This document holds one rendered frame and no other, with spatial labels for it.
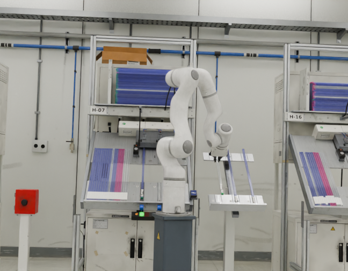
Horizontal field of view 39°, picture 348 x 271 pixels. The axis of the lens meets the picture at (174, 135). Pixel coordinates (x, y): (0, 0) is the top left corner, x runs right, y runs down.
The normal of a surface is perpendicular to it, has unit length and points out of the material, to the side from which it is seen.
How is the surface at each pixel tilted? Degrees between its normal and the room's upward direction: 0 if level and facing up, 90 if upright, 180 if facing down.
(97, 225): 90
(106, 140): 42
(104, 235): 90
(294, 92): 90
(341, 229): 90
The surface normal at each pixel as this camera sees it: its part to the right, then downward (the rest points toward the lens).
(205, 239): 0.05, -0.06
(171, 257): 0.38, -0.04
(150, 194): 0.06, -0.78
